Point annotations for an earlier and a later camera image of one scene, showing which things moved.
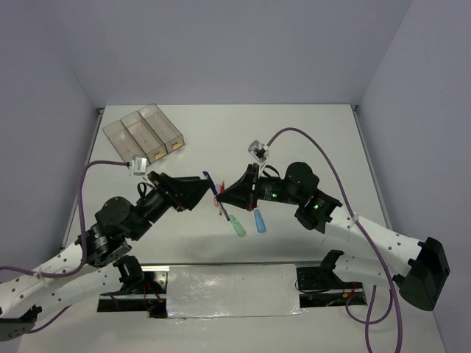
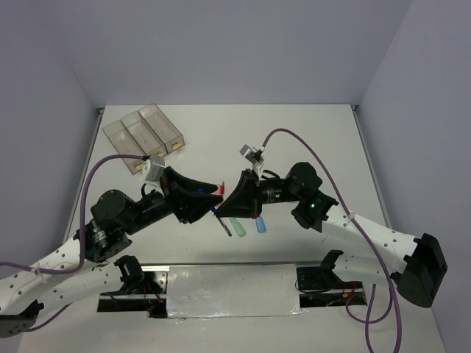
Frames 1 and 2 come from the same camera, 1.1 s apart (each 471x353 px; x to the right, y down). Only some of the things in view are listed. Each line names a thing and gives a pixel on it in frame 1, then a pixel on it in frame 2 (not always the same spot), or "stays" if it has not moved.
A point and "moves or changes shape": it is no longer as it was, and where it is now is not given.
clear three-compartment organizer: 147,132 stays
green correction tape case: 238,229 stays
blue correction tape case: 259,221 stays
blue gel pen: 225,212 moves or changes shape
